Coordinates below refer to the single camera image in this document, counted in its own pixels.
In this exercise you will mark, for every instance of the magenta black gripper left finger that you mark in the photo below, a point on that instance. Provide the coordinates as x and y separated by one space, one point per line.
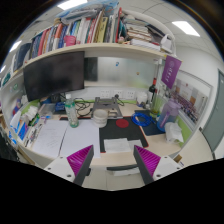
80 162

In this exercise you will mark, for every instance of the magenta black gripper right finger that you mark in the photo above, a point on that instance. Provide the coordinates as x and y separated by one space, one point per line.
147 163

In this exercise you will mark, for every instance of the purple water jug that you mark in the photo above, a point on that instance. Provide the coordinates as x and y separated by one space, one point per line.
169 114

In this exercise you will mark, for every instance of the clear plastic water bottle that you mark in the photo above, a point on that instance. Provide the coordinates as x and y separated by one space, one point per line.
71 111

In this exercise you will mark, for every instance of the white paper sheet right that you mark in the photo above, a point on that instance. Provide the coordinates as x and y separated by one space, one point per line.
85 134

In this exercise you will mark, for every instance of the white paper sheet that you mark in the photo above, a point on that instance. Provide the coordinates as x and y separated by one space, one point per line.
50 137
85 134

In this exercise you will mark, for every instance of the dark blue mouse pad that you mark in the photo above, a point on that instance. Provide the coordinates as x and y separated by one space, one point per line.
143 119

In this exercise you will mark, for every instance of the white folded paper on mat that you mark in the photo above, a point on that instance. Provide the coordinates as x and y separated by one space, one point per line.
116 145

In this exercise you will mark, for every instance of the white paper sheet left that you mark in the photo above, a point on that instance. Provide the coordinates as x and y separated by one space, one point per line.
50 137

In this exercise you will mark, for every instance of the white crumpled tissue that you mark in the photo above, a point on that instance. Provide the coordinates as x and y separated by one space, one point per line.
173 133

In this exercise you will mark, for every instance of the black desk mat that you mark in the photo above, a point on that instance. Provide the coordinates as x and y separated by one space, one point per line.
113 131

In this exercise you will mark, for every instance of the red round coaster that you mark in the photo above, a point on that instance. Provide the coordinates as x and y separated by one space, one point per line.
122 123

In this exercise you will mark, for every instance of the white round cup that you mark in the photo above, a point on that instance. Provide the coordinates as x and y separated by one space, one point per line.
100 117

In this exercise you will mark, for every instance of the grey metal laptop stand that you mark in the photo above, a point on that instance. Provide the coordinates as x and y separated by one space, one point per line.
108 104

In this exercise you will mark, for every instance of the grey door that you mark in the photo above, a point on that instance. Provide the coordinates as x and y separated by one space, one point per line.
213 131

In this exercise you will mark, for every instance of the black computer monitor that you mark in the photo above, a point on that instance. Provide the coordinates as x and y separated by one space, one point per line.
54 74

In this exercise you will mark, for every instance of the purple hanging banner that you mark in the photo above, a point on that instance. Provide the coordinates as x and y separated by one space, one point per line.
170 71

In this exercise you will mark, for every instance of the stack of books right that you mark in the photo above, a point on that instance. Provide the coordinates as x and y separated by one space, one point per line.
141 33

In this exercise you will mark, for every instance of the row of colourful books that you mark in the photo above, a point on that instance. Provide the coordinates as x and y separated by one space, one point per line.
101 24

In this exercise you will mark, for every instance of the white wall shelf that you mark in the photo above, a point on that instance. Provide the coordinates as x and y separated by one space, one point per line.
118 64

